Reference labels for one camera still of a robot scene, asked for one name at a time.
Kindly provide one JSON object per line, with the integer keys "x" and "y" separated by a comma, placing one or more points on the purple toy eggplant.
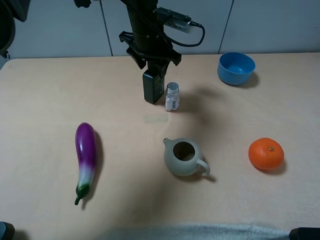
{"x": 87, "y": 155}

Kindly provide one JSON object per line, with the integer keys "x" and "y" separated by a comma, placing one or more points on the light grey towel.
{"x": 195, "y": 232}

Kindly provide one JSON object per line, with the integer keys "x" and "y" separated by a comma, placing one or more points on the blue plastic bowl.
{"x": 235, "y": 68}

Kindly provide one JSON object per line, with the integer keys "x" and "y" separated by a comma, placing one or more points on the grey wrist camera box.
{"x": 174, "y": 19}

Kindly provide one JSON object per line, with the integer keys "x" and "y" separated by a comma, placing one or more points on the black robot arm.
{"x": 144, "y": 19}

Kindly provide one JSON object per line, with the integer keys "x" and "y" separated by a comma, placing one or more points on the dark green pump bottle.
{"x": 153, "y": 84}

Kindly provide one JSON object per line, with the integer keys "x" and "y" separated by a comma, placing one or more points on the grey-green ceramic teapot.
{"x": 183, "y": 157}

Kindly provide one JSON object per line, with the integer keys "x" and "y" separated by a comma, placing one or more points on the clear pill bottle silver cap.
{"x": 172, "y": 97}

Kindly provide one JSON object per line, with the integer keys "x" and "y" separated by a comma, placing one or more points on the orange tangerine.
{"x": 266, "y": 154}

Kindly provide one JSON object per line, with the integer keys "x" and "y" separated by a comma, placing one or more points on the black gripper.
{"x": 150, "y": 47}

